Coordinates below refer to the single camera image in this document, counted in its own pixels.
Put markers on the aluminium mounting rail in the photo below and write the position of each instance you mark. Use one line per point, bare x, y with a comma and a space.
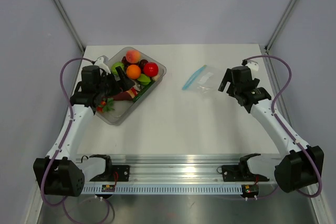
175, 169

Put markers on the dark purple plum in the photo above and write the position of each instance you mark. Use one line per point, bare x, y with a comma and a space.
142, 63

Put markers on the red apple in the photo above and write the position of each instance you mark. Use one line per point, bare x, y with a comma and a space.
150, 69

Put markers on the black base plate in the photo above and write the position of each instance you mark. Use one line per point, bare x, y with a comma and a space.
232, 173
119, 172

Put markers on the right aluminium frame post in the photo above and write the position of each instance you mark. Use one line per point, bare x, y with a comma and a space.
280, 24

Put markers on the orange fruit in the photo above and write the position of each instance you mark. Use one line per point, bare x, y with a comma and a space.
133, 72

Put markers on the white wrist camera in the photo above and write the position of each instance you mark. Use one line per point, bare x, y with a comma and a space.
252, 65
101, 62

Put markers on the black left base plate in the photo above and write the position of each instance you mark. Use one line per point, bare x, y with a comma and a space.
119, 172

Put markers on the aluminium frame post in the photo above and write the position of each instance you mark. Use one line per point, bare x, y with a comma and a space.
61, 10
280, 24

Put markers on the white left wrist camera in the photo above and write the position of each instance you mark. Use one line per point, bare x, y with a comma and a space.
101, 62

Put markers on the raw steak slice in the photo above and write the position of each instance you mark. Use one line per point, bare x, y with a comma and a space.
128, 95

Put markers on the left aluminium frame post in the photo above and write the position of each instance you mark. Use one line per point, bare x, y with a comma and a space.
61, 10

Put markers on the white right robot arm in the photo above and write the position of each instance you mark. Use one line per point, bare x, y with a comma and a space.
300, 164

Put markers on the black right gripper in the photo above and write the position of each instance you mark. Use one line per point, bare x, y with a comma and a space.
227, 78

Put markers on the clear zip top bag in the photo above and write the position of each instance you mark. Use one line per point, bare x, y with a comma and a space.
204, 81

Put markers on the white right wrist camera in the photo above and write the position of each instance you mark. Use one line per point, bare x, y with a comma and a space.
252, 65

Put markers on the peach fruit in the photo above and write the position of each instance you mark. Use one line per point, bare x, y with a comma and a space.
133, 56

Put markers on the green cucumber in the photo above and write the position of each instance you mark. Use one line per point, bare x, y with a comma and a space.
143, 91

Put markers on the white slotted cable duct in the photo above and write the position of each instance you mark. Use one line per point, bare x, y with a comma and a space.
162, 189

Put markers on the green lime fruit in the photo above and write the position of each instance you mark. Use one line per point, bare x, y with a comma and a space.
144, 80

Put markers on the clear plastic food bin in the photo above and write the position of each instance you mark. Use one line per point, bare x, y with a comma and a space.
122, 109

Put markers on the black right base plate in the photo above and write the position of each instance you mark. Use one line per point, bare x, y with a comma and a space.
232, 173

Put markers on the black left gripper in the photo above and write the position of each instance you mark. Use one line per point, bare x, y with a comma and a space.
124, 83

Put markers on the purple grape bunch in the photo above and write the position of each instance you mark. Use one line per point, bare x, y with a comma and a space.
124, 61

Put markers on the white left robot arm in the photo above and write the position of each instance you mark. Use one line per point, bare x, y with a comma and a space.
58, 173

